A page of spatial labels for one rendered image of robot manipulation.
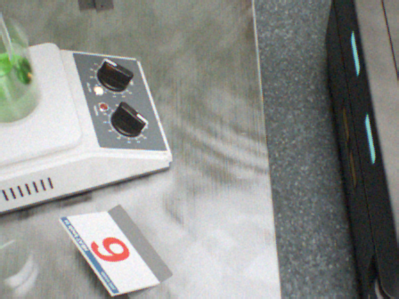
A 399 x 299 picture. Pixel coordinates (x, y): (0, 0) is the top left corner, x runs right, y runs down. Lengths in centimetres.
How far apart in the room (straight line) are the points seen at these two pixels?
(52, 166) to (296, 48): 119
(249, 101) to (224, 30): 10
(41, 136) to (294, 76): 115
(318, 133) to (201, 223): 99
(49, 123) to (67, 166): 4
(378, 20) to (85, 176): 81
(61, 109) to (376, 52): 78
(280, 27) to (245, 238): 118
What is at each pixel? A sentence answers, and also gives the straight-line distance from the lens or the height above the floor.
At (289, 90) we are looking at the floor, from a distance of 180.
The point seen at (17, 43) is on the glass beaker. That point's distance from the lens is 74.
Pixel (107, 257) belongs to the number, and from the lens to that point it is 73.
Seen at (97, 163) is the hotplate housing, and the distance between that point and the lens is 75.
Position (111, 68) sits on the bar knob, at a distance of 80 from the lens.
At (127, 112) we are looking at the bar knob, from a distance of 76.
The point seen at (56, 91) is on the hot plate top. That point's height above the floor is 84.
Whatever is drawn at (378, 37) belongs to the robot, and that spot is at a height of 36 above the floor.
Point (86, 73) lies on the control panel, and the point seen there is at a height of 81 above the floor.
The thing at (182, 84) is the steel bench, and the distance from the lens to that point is 86.
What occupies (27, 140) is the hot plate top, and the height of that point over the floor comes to 84.
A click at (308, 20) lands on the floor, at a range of 193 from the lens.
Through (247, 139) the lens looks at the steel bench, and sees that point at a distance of 82.
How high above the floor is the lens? 144
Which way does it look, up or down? 58 degrees down
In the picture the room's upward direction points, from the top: 2 degrees counter-clockwise
